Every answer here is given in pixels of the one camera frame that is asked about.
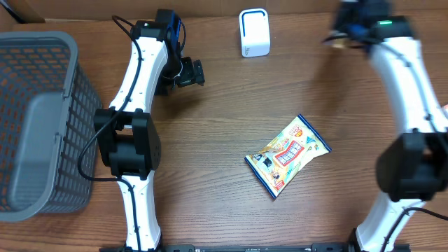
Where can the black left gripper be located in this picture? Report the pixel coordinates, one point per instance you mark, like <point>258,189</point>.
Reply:
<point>192,72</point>

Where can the yellow snack bag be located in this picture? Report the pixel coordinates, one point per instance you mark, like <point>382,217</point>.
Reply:
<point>282,158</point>

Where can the white green tissue pack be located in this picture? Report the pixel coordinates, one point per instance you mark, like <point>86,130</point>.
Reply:
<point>339,43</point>

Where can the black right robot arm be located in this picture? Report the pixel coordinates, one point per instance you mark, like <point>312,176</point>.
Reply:
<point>413,169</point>

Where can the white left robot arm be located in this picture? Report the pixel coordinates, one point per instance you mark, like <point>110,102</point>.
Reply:
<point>125,132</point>

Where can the white barcode scanner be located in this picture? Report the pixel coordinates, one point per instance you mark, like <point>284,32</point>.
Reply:
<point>254,32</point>

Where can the grey plastic mesh basket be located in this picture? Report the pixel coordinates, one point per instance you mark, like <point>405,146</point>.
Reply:
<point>47,108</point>

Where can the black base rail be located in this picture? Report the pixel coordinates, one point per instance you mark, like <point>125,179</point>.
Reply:
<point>315,247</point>

